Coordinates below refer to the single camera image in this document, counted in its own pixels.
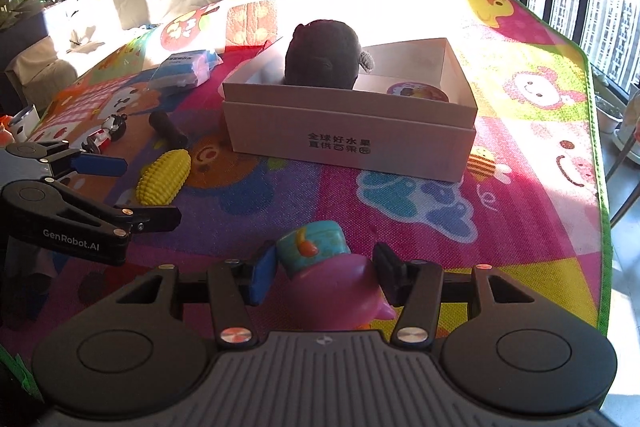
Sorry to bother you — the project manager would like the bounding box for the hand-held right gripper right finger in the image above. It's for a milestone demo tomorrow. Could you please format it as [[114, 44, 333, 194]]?
[[372, 241, 548, 350]]

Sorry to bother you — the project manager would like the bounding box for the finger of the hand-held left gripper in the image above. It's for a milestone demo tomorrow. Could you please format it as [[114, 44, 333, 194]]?
[[47, 182, 182, 238], [7, 141, 128, 180]]

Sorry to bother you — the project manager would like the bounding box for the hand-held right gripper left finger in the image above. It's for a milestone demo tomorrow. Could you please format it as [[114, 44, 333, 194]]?
[[107, 241, 279, 350]]

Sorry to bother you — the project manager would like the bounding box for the small toy figure keychain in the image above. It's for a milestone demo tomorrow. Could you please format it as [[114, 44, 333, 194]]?
[[81, 113, 129, 154]]

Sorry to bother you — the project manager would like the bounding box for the yellow corn toy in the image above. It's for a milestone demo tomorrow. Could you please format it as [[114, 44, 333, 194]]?
[[136, 149, 192, 206]]

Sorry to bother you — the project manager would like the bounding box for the pink pig toy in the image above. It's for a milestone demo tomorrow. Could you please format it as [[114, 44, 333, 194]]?
[[276, 221, 401, 333]]

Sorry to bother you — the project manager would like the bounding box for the black cylinder toy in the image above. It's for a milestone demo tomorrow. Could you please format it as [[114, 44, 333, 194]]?
[[149, 111, 189, 148]]

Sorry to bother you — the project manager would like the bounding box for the blue white cotton pad pack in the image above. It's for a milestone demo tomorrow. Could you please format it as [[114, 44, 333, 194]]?
[[149, 49, 224, 96]]

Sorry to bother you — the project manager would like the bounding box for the white cardboard box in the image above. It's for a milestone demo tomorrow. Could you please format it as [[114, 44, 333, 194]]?
[[221, 38, 478, 184]]

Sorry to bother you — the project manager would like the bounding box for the round pink printed tin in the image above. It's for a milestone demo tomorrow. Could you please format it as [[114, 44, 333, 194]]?
[[385, 81, 449, 104]]

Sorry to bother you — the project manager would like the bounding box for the black cat plush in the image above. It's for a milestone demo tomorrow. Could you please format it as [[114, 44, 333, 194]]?
[[284, 20, 376, 90]]

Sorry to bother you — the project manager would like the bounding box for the white cup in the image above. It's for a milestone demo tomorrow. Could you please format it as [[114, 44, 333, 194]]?
[[9, 104, 40, 142]]

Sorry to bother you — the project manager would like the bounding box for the colourful cartoon play mat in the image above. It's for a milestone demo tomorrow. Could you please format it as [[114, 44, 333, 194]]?
[[0, 0, 613, 403]]

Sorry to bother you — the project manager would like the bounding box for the white plant pot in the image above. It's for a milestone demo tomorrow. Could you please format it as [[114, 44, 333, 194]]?
[[595, 97, 626, 135]]

